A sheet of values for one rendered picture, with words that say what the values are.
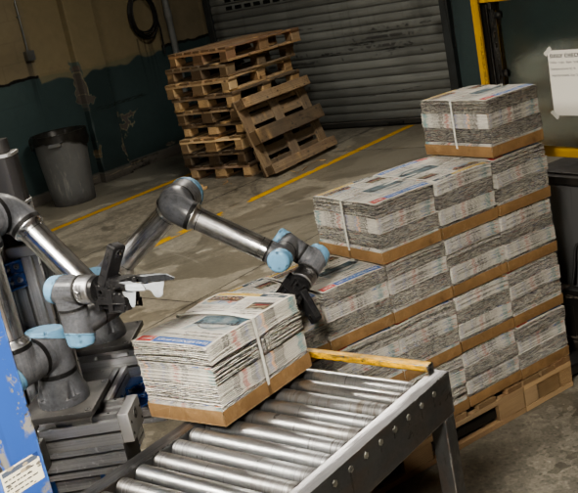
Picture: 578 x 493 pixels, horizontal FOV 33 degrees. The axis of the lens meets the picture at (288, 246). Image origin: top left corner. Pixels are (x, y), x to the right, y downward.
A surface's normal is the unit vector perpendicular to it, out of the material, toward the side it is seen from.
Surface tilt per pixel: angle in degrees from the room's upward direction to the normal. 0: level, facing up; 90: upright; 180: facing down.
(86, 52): 90
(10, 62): 90
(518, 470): 0
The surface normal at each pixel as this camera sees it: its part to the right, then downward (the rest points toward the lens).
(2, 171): -0.06, 0.29
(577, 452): -0.19, -0.94
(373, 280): 0.55, 0.12
